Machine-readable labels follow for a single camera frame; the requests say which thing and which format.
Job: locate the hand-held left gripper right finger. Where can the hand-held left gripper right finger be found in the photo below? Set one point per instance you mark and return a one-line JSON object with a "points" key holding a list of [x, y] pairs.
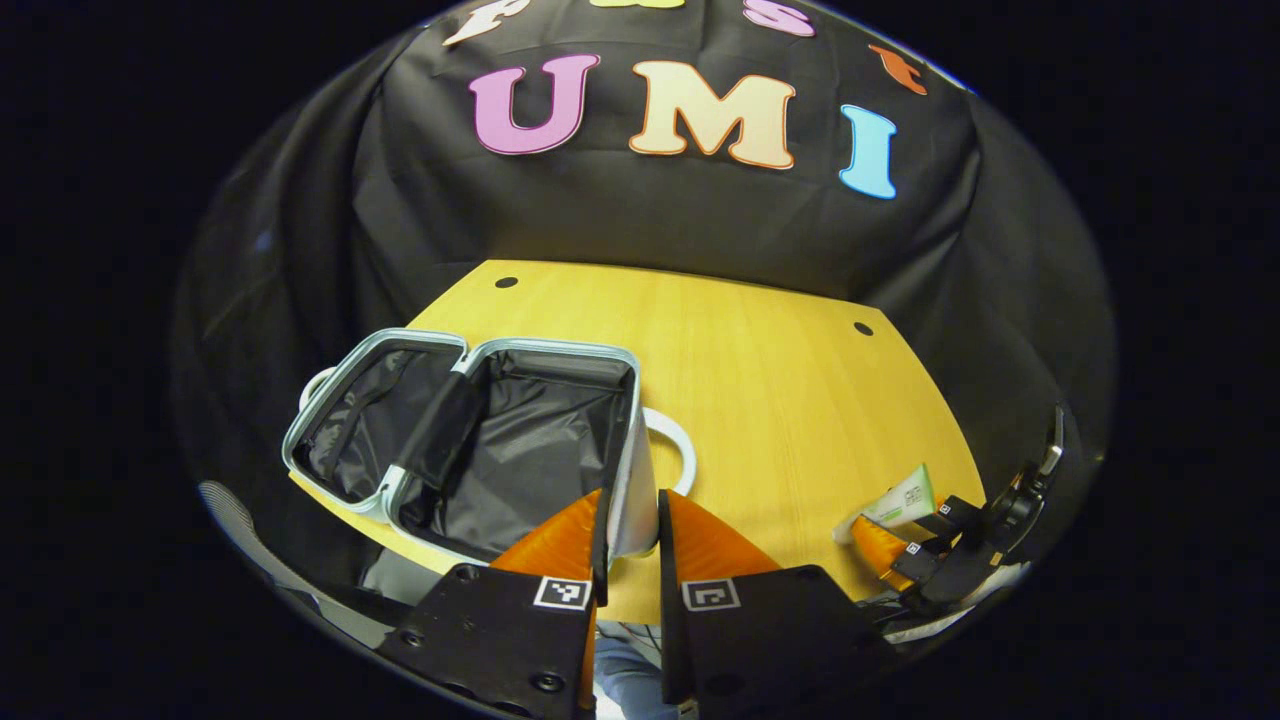
{"points": [[664, 560]]}

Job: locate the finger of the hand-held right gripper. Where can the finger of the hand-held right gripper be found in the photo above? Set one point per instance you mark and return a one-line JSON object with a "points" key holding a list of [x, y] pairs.
{"points": [[915, 562], [962, 518]]}

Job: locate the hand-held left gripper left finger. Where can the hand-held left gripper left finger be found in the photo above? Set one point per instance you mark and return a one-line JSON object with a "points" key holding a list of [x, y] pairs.
{"points": [[604, 545]]}

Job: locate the white green cream tube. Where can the white green cream tube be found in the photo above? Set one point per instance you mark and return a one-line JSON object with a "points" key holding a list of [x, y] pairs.
{"points": [[895, 505]]}

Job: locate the light blue bumpy suitcase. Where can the light blue bumpy suitcase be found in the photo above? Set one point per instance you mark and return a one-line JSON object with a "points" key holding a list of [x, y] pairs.
{"points": [[540, 450]]}

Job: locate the person's blue jeans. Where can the person's blue jeans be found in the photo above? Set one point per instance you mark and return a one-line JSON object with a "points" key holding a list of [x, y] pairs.
{"points": [[628, 675]]}

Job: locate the black backdrop cloth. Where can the black backdrop cloth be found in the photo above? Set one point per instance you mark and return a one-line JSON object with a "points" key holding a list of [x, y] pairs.
{"points": [[640, 220]]}

